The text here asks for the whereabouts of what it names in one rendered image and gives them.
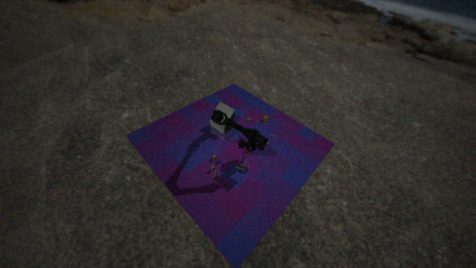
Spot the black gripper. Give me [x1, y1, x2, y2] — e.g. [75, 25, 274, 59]
[239, 140, 264, 152]

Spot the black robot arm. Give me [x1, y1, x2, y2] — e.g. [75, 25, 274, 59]
[211, 110, 268, 146]

